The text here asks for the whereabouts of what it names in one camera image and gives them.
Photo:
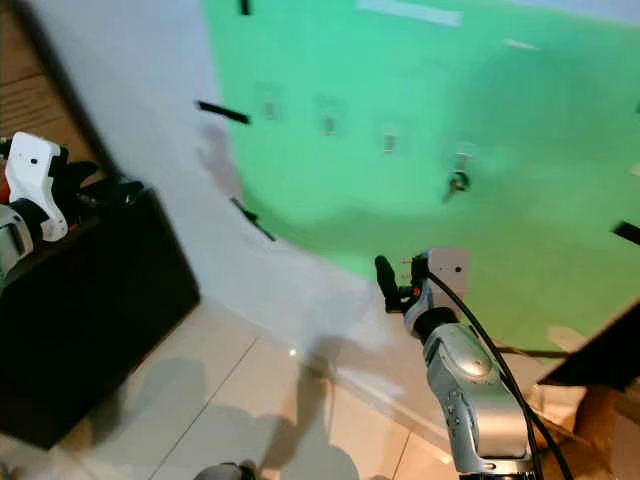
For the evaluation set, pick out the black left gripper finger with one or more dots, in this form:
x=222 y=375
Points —
x=125 y=189

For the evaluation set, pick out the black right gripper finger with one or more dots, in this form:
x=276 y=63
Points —
x=414 y=264
x=386 y=278

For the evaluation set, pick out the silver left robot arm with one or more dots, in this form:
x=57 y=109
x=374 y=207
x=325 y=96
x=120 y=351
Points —
x=15 y=240

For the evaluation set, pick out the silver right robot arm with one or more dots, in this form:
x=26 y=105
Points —
x=480 y=400

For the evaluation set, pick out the orange bag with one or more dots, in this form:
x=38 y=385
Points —
x=4 y=180

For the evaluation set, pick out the brown cardboard box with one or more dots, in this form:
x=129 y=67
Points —
x=40 y=90

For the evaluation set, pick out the black tape strip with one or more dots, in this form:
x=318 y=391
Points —
x=628 y=233
x=245 y=6
x=223 y=112

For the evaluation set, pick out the black cabinet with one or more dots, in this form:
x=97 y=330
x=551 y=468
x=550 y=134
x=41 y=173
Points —
x=90 y=320

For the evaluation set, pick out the dark furniture corner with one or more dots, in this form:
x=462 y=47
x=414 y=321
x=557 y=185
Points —
x=600 y=350

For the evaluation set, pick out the grey robot foot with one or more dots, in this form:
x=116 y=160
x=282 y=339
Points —
x=225 y=472

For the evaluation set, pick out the long white tape strip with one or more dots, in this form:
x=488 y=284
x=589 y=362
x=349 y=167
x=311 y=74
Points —
x=410 y=11

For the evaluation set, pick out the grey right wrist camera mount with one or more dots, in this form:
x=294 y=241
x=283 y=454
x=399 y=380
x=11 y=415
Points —
x=450 y=268

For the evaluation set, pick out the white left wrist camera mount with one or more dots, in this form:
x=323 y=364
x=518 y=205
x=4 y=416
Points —
x=35 y=175

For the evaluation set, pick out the clear wall hook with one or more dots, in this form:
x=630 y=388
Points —
x=464 y=153
x=268 y=102
x=328 y=119
x=390 y=138

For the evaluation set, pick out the green wall sheet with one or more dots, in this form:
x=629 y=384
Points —
x=540 y=120

